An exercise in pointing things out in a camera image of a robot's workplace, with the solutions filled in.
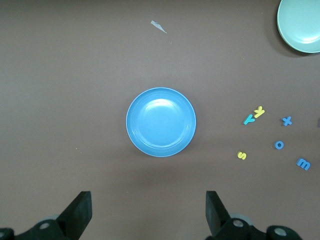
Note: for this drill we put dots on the blue foam letter x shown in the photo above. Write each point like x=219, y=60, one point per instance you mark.
x=287, y=121

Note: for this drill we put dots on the blue plate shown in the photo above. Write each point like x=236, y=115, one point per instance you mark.
x=160, y=122

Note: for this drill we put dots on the blue foam letter o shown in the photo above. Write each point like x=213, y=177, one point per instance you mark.
x=276, y=145

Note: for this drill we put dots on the yellow foam letter k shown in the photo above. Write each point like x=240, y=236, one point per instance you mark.
x=259, y=111

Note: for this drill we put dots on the torn grey tape scrap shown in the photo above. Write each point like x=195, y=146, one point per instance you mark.
x=155, y=23

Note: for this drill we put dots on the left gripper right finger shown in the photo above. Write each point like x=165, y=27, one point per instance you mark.
x=217, y=217

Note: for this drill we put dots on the pale green plate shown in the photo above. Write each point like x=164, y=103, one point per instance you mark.
x=302, y=22

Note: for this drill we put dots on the blue foam letter m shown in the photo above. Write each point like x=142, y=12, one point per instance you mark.
x=303, y=164

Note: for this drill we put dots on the yellow foam letter s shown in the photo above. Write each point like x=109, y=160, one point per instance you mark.
x=241, y=155

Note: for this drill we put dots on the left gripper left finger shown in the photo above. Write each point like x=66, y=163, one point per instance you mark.
x=77, y=215

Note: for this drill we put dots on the teal foam letter y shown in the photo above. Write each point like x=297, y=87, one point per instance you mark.
x=249, y=120

